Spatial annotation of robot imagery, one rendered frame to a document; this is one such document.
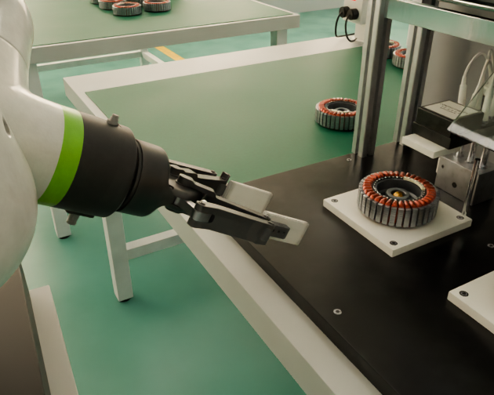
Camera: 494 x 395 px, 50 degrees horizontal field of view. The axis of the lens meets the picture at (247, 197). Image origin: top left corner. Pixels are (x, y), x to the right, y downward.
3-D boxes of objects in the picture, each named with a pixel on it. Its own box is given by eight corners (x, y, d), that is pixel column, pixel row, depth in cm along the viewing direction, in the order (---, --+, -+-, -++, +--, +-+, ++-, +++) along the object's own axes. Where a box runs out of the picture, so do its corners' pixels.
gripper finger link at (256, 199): (222, 203, 65) (219, 201, 66) (263, 214, 70) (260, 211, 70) (232, 182, 65) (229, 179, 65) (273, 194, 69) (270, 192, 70)
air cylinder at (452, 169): (470, 206, 80) (479, 174, 77) (433, 185, 86) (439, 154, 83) (493, 197, 82) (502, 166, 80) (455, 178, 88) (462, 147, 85)
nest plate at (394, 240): (391, 258, 69) (393, 250, 68) (322, 205, 80) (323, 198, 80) (470, 226, 76) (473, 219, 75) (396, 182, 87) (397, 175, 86)
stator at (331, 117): (320, 110, 120) (321, 94, 118) (370, 115, 117) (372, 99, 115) (310, 128, 111) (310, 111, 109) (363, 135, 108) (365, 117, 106)
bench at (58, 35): (51, 248, 202) (6, 50, 164) (-11, 100, 340) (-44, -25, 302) (292, 179, 249) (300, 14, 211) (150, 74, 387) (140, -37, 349)
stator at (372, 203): (394, 238, 71) (397, 215, 69) (340, 201, 79) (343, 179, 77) (452, 216, 75) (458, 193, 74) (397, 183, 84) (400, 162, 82)
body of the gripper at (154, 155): (92, 187, 56) (165, 205, 62) (117, 226, 50) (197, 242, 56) (118, 124, 55) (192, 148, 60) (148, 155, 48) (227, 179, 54)
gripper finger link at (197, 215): (165, 175, 55) (166, 190, 50) (211, 193, 56) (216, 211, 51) (156, 195, 55) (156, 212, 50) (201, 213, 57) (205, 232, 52)
